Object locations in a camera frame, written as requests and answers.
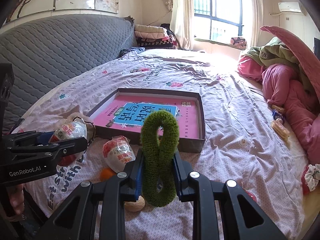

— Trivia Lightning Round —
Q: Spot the grey quilted headboard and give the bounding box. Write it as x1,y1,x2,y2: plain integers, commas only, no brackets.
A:
1,14,136,133

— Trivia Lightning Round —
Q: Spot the wrapped biscuit pack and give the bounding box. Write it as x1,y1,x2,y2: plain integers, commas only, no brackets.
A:
271,118,290,141

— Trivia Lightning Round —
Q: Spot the peeled tan citrus fruit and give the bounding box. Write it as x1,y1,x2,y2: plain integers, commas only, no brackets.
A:
124,196,145,212

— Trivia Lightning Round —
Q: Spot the small blue snack wrapper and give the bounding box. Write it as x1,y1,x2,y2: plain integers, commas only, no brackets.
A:
272,109,284,122

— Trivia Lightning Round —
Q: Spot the white floral scrunchie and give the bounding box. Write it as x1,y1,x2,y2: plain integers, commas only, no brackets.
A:
301,164,320,195

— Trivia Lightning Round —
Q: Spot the pink blue Chinese book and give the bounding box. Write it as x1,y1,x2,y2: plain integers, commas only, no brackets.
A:
91,93,201,139

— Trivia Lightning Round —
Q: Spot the cream curtain left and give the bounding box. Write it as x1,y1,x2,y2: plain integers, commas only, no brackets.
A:
166,0,194,50

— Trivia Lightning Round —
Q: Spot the pink crumpled duvet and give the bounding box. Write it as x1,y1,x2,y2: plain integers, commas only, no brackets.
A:
237,55,320,165

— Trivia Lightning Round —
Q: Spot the black television screen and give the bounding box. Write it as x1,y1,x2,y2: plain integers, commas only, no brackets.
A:
313,38,320,60

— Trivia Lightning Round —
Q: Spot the cream curtain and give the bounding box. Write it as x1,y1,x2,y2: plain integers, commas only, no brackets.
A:
247,0,264,47
166,0,194,50

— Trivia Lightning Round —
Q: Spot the patterned pillow on windowsill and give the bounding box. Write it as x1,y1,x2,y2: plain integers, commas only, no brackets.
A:
230,37,247,50

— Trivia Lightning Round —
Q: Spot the dark folded clothing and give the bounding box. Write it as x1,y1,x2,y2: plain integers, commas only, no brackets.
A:
117,47,145,59

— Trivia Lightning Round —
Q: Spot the green blanket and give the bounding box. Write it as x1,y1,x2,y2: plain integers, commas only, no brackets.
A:
242,37,315,94

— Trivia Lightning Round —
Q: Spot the white air conditioner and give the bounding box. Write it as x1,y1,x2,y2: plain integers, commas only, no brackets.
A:
278,2,302,14

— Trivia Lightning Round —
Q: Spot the dark cardboard box lid tray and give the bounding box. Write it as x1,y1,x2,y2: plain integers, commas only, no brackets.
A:
87,88,206,154

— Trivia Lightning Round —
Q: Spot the orange tangerine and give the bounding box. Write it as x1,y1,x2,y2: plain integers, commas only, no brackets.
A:
99,167,116,182

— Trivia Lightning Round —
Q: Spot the cream curtain right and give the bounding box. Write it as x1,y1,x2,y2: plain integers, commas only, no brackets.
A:
247,0,264,47

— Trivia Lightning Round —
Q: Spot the window with dark frame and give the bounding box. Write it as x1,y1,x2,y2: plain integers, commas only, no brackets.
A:
193,0,244,43

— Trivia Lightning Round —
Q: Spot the red white egg toy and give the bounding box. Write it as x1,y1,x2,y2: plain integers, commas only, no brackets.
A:
103,135,136,173
49,122,87,167

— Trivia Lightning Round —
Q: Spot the green fuzzy scrunchie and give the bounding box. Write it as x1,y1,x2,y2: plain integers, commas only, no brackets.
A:
140,110,179,207

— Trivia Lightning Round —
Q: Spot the folded blankets stack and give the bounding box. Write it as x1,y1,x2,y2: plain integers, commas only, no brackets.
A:
135,24,180,50

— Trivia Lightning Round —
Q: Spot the pink round cushion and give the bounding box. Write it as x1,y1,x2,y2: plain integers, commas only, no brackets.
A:
260,26,320,99

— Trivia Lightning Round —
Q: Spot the person's hand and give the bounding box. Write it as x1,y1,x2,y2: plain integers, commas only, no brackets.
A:
7,184,24,216

